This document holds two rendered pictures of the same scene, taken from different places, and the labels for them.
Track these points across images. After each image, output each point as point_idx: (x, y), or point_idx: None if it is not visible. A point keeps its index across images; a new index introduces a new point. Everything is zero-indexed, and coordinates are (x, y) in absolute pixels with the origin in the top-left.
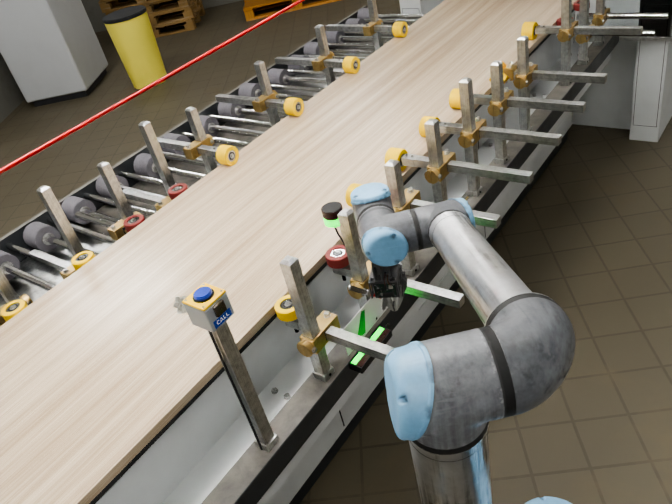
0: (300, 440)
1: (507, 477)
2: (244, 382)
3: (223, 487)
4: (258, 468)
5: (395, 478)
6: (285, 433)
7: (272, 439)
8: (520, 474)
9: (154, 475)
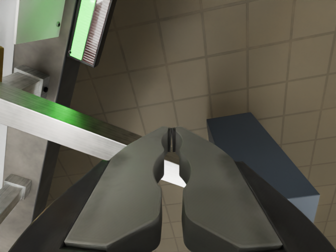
0: (55, 152)
1: (228, 4)
2: None
3: (8, 221)
4: (30, 206)
5: (138, 11)
6: (34, 173)
7: (24, 192)
8: (238, 0)
9: None
